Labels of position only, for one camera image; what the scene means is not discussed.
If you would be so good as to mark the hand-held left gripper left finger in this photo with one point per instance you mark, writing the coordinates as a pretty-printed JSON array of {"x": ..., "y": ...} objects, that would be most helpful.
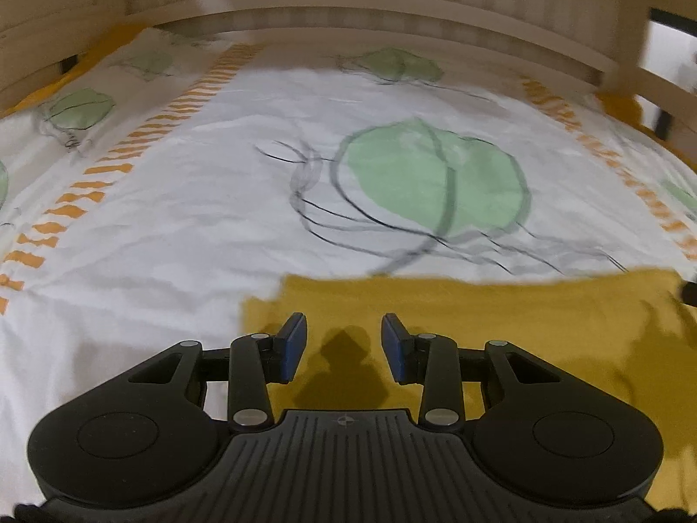
[{"x": 294, "y": 346}]

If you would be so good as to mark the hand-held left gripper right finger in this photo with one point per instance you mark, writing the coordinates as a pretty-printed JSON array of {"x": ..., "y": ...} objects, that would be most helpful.
[{"x": 396, "y": 346}]

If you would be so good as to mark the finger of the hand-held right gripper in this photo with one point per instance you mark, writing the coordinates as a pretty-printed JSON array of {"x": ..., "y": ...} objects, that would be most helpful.
[{"x": 691, "y": 293}]

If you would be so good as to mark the yellow knit sweater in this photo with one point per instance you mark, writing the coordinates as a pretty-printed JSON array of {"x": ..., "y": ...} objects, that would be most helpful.
[{"x": 517, "y": 338}]

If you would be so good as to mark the white leaf print duvet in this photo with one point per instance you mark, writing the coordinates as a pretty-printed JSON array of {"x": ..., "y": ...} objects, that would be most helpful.
[{"x": 218, "y": 185}]

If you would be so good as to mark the light wooden bed frame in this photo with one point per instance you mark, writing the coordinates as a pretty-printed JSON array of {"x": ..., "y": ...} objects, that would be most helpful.
[{"x": 381, "y": 16}]

